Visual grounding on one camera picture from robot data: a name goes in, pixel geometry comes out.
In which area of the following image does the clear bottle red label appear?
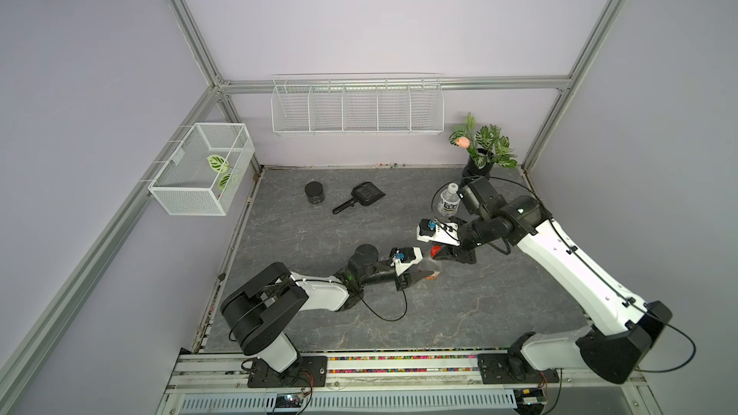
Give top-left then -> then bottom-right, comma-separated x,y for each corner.
416,259 -> 442,280

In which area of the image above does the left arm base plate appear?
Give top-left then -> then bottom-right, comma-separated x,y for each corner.
248,355 -> 328,388

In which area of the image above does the red bottle cap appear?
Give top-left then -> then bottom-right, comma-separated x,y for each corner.
430,245 -> 442,259

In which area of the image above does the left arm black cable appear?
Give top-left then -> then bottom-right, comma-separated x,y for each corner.
356,287 -> 409,323

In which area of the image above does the black vase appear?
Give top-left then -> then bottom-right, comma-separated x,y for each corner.
460,157 -> 494,186

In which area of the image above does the black round jar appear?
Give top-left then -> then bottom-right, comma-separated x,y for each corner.
304,181 -> 325,205

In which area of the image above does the black scoop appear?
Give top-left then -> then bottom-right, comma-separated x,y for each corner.
332,182 -> 386,214

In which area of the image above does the aluminium front rail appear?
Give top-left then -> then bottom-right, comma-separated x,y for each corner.
157,349 -> 662,414

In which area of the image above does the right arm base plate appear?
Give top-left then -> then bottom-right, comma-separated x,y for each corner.
477,353 -> 560,386

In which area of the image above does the long white wire shelf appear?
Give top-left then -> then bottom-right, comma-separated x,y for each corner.
270,73 -> 445,136

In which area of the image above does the artificial green plant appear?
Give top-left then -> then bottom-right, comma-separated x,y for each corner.
449,113 -> 518,170

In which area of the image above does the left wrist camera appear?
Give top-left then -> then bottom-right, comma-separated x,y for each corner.
389,247 -> 424,278

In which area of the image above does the white wire basket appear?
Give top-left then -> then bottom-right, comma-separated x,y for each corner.
148,122 -> 255,216

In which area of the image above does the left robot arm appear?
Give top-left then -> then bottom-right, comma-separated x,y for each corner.
220,244 -> 440,374

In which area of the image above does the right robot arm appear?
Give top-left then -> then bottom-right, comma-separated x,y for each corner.
418,177 -> 673,384

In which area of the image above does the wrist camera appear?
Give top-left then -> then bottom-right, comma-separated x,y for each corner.
389,247 -> 424,278
416,219 -> 459,246

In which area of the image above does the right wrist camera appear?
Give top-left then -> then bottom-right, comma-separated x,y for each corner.
416,219 -> 459,246

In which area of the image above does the green leaf in basket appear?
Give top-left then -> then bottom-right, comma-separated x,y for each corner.
207,155 -> 230,174

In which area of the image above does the clear bottle white label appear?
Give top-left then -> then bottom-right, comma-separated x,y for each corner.
436,184 -> 460,218

